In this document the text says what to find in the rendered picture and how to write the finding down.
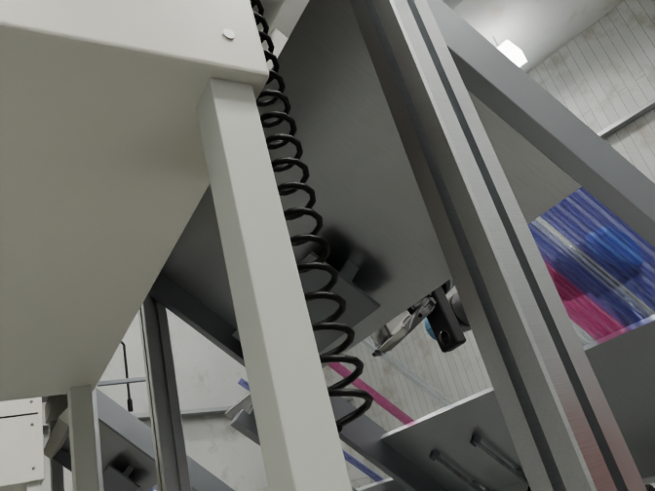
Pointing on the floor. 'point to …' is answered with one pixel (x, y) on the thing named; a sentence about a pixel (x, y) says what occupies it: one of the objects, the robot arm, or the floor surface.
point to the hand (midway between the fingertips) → (383, 352)
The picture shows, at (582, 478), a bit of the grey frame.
